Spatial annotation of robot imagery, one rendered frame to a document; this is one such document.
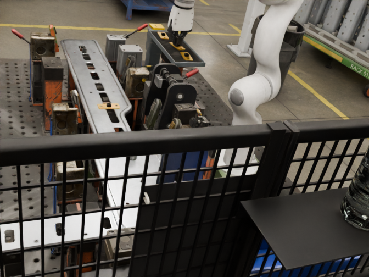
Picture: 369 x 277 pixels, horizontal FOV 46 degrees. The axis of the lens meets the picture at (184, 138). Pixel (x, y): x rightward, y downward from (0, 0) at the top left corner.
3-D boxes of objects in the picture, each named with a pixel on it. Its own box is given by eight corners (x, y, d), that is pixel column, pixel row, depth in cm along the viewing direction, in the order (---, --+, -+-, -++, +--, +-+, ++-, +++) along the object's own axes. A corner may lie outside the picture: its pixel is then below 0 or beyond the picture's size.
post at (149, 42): (137, 105, 235) (146, 26, 212) (150, 104, 238) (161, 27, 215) (140, 112, 229) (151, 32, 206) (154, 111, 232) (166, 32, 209)
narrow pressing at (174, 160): (144, 248, 110) (163, 136, 92) (186, 241, 114) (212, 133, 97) (145, 249, 109) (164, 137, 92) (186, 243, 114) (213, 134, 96)
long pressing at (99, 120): (54, 39, 217) (54, 37, 217) (98, 40, 226) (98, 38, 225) (119, 238, 113) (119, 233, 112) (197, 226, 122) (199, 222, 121)
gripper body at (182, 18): (189, 0, 186) (185, 26, 191) (169, 0, 180) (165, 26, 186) (199, 6, 180) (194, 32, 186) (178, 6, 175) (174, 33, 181)
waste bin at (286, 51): (229, 78, 466) (245, 11, 428) (271, 78, 486) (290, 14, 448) (250, 100, 428) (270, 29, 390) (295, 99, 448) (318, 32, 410)
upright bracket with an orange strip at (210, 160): (180, 261, 147) (209, 140, 121) (184, 260, 148) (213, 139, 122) (183, 268, 145) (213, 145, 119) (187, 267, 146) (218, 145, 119)
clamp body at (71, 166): (48, 240, 146) (48, 156, 128) (83, 234, 150) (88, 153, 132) (51, 260, 139) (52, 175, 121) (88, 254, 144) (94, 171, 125)
